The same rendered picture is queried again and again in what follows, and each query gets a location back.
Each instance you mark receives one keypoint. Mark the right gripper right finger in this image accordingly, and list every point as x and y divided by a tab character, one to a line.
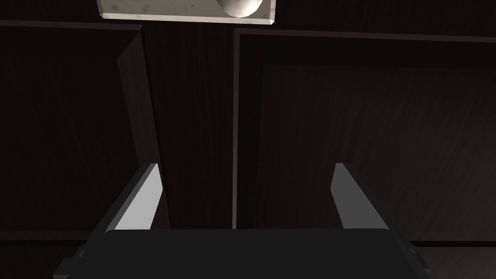
354	203

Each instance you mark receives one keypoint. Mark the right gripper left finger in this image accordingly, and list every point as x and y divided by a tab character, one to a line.
140	201

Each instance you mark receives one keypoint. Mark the dark wood cupboard door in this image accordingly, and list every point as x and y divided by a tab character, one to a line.
62	128
379	135

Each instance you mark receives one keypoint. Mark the pale round knob on plate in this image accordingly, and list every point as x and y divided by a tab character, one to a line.
186	9

